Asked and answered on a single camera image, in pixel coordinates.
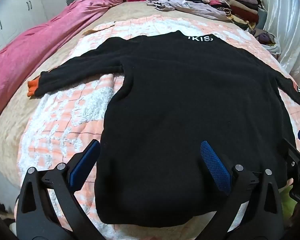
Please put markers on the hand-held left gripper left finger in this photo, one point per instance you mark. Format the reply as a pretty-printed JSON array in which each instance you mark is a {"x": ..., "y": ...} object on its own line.
[{"x": 86, "y": 162}]

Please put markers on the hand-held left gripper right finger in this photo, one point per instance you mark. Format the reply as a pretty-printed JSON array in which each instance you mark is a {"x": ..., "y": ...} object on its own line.
[{"x": 214, "y": 167}]

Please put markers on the black sweater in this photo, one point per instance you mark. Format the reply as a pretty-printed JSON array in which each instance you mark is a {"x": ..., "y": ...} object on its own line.
[{"x": 177, "y": 105}]

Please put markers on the white bag of clothes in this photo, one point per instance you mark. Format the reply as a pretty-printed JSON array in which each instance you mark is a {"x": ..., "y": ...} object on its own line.
[{"x": 267, "y": 38}]

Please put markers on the pile of folded clothes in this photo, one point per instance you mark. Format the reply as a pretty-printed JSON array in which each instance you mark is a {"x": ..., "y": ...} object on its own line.
[{"x": 239, "y": 7}]

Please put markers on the yellow-green cloth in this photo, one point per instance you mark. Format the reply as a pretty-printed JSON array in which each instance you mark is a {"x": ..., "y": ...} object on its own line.
[{"x": 287, "y": 201}]

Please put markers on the orange white plaid blanket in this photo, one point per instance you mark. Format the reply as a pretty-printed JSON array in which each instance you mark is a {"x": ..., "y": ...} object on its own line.
[{"x": 65, "y": 120}]

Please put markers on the beige bed sheet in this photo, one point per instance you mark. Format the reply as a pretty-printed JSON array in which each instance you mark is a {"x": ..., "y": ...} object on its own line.
[{"x": 12, "y": 140}]

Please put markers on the white satin curtain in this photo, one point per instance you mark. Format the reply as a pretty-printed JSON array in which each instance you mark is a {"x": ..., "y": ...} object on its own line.
[{"x": 287, "y": 12}]

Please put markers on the pink quilt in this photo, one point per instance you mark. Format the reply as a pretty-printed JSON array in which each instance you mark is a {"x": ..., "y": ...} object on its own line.
[{"x": 27, "y": 47}]

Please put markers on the crumpled lilac garment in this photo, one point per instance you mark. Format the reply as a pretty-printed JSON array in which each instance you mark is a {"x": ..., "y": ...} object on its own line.
[{"x": 189, "y": 5}]

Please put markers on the white wardrobe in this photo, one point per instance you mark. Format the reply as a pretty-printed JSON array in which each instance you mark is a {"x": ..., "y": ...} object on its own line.
[{"x": 12, "y": 12}]

